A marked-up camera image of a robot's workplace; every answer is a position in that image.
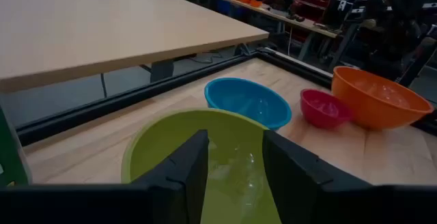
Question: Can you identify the black metal table frame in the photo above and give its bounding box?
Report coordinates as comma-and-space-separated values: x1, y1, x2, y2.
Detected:
15, 48, 437, 146

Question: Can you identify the dark green plastic object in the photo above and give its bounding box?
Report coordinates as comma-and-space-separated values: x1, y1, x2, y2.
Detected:
0, 107, 32, 187

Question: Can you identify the long wooden workbench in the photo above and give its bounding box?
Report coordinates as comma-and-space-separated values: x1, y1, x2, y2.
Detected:
221, 0, 339, 61

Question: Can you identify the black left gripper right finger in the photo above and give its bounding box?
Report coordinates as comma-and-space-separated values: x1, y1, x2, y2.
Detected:
262, 130, 372, 224

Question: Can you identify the blue plastic bowl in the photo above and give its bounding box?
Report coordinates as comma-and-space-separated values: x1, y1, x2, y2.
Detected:
203, 76, 293, 131

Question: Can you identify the lime green plastic bowl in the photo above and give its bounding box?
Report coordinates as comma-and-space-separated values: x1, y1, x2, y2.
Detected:
121, 107, 283, 224

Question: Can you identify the small pink-red plastic bowl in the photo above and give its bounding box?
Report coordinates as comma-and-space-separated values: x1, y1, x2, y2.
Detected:
299, 88, 352, 130

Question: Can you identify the black desk leg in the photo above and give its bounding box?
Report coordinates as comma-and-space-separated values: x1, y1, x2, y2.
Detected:
139, 58, 175, 83

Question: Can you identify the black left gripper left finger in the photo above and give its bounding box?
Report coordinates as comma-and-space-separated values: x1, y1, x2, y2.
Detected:
131, 129, 210, 224

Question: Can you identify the orange plastic bowl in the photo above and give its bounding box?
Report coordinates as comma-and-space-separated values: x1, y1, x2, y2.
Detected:
330, 66, 435, 131

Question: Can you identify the light brown wooden desk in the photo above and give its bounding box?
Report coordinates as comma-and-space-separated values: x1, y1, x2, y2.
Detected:
0, 0, 270, 94

